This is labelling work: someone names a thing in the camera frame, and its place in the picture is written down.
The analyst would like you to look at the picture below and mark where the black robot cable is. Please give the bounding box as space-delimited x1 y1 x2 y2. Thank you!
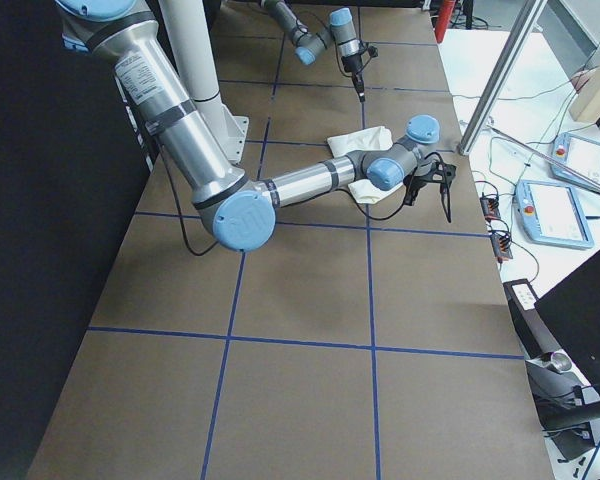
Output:
144 119 441 257

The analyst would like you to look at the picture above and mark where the teach pendant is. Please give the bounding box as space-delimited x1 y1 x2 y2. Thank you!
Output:
515 180 594 250
551 133 600 189

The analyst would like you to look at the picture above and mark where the black box white label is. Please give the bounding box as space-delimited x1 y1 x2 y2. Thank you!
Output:
503 279 562 359

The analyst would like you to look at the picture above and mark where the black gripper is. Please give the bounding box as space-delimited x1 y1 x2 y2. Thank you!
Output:
340 43 378 103
403 158 456 223

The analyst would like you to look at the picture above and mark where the metal cup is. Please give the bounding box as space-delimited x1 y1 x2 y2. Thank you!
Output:
540 351 573 374

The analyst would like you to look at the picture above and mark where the thin metal rod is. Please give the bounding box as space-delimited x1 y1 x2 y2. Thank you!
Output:
490 127 600 193

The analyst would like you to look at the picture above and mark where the blue tape line crosswise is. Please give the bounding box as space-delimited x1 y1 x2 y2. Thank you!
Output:
134 210 489 238

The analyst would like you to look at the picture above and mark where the near blue tape line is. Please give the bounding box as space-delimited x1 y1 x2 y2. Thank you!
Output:
87 326 524 361

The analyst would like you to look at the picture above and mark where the upper teach pendant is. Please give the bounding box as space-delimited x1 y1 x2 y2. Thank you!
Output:
551 133 600 189

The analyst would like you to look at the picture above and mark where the red fire extinguisher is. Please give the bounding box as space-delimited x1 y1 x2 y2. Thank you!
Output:
434 0 456 44

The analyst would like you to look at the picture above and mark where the black monitor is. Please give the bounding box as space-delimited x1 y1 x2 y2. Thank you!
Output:
535 250 600 395

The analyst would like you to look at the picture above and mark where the aluminium frame post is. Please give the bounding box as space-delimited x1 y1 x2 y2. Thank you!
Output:
457 0 548 156

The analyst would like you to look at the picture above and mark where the lower teach pendant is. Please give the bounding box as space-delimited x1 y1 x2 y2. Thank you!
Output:
515 180 594 250

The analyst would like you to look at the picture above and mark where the black monitor stand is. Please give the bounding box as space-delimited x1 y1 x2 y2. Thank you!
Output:
536 386 600 461

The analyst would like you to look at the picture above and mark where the white long-sleeve shirt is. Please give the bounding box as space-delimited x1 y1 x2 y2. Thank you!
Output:
327 126 398 205

